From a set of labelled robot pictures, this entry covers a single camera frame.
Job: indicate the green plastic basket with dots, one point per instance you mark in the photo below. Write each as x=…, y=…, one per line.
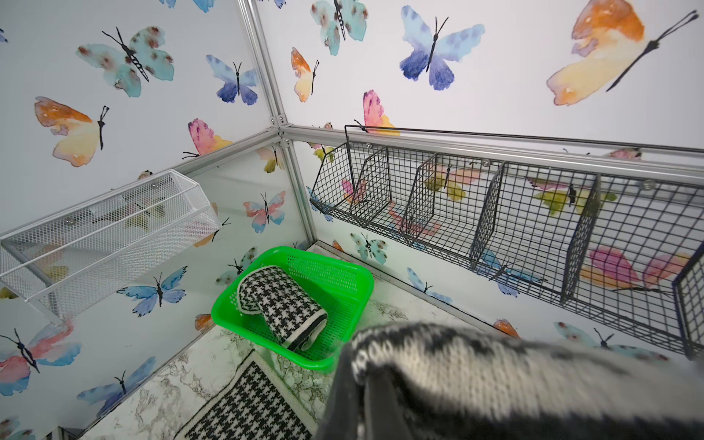
x=341, y=288

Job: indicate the black wire wall basket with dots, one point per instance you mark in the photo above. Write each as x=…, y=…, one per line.
x=612, y=246

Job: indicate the black white knitted scarf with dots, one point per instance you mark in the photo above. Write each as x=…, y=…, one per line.
x=293, y=316

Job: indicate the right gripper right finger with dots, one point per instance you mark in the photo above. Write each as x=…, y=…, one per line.
x=383, y=414

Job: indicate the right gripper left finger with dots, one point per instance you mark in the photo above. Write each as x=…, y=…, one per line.
x=341, y=417

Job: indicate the white wire mesh basket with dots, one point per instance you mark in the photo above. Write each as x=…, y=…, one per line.
x=66, y=263

